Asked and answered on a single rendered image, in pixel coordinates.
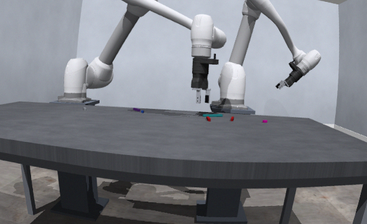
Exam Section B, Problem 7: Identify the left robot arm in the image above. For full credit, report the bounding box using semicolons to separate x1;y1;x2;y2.
211;0;321;110

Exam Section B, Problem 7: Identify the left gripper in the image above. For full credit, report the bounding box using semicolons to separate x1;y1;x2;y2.
276;60;309;89

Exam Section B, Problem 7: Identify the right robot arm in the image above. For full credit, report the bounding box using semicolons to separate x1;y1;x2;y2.
58;0;226;103

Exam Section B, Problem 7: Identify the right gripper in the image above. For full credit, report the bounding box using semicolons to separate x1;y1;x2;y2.
191;45;219;103

